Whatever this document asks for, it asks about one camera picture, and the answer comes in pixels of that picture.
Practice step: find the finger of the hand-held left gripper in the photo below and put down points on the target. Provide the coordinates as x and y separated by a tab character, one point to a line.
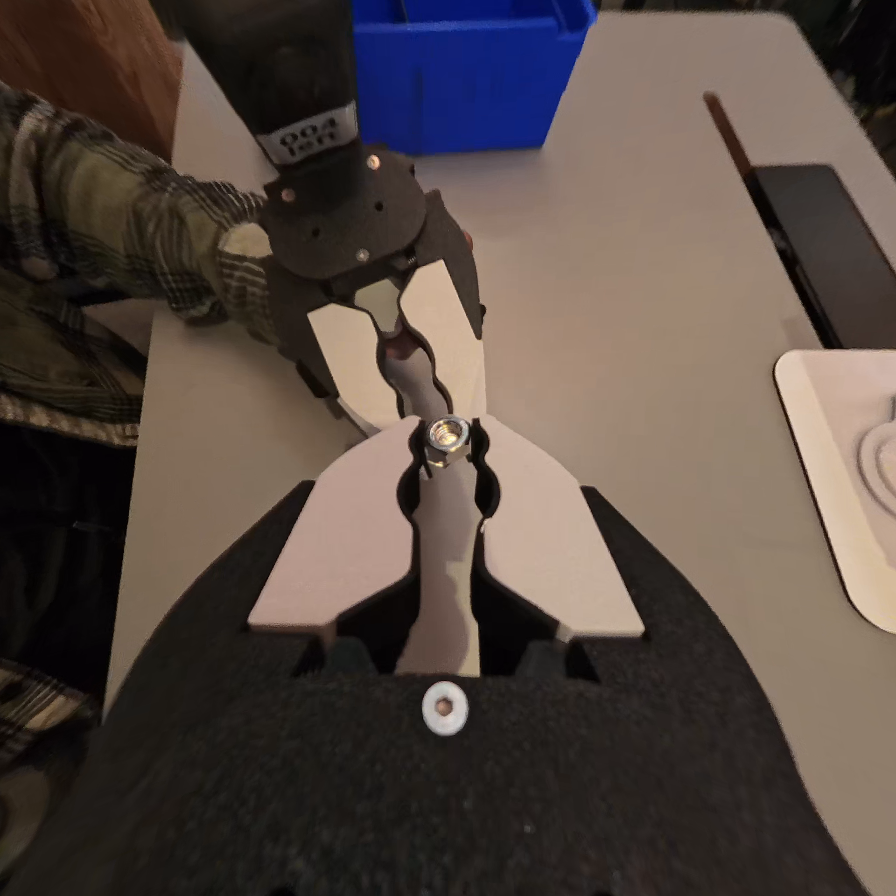
451	336
350	357

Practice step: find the person's left hand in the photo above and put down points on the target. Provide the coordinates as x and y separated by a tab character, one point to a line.
400	347

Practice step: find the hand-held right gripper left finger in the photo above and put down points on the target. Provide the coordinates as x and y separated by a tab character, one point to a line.
336	539

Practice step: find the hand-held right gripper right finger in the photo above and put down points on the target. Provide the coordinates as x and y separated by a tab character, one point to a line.
560	546

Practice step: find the black tablet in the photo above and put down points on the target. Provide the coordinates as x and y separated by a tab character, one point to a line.
826	245

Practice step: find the white tray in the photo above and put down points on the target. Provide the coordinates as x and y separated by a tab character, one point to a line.
819	455

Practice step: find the person's torso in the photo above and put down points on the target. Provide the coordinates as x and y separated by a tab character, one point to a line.
56	378

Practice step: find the blue plastic bin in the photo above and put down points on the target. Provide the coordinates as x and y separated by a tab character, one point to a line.
476	84

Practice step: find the silver hex nut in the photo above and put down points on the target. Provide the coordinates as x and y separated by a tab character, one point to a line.
448	458

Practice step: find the person's left forearm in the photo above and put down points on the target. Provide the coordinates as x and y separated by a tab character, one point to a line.
105	210

